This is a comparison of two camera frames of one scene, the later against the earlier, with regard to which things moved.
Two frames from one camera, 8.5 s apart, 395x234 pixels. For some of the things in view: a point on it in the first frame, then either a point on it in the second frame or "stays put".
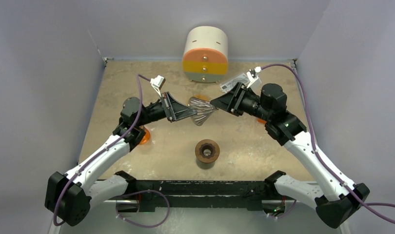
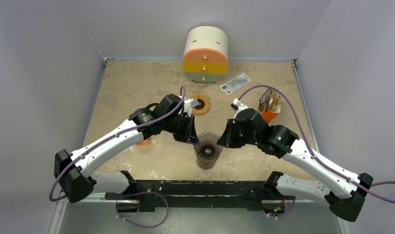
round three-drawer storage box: x=205 y=56 stays put
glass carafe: x=205 y=165 stays put
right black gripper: x=237 y=99 -> x=229 y=133
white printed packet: x=243 y=78 stays put
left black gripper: x=176 y=110 -> x=189 y=135
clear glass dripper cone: x=204 y=109 -> x=207 y=149
